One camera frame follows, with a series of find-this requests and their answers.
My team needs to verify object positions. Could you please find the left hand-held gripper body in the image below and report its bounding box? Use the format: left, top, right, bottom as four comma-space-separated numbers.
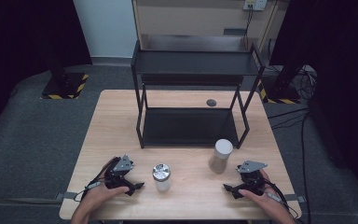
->
103, 154, 135, 189

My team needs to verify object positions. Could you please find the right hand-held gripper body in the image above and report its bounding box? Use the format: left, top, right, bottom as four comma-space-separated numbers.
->
237, 160, 269, 197

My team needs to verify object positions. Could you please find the silver lid glass jar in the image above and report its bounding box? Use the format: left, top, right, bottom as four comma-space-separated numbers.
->
151, 163, 172, 192

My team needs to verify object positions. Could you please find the black metal shelf rack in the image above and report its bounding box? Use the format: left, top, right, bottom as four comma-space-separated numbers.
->
131, 39, 266, 149

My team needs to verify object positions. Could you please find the person's right hand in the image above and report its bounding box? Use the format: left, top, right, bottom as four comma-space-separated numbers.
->
238, 169, 289, 219

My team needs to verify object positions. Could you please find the person's left hand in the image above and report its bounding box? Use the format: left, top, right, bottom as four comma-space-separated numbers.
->
80, 185, 131, 217

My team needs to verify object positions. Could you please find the black stand with striped base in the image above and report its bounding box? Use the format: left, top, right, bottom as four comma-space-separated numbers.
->
256, 59, 303, 105
40, 46, 90, 101

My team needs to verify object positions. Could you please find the black curtain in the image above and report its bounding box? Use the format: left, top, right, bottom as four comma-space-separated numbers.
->
0, 0, 93, 141
269, 0, 358, 202

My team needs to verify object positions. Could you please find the beige wooden cabinet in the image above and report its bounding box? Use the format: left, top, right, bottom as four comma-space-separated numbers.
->
131, 0, 291, 53

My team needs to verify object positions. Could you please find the left hand-held gripper cable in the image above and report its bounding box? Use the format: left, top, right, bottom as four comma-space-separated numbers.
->
79, 156, 122, 203

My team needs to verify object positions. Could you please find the grey table strap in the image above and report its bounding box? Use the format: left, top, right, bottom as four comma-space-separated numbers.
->
283, 193, 307, 203
55, 191, 79, 201

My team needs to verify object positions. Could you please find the black floor cable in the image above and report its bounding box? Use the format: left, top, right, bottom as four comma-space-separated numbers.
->
267, 106, 313, 224

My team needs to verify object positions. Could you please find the tangled cable bundle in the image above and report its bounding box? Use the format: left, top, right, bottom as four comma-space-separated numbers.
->
294, 64, 319, 101

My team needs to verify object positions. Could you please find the black socket cable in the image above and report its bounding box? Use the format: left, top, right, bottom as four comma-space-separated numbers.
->
242, 4, 255, 49

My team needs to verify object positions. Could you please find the white wall socket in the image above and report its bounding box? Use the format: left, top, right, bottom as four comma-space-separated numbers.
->
242, 0, 269, 12

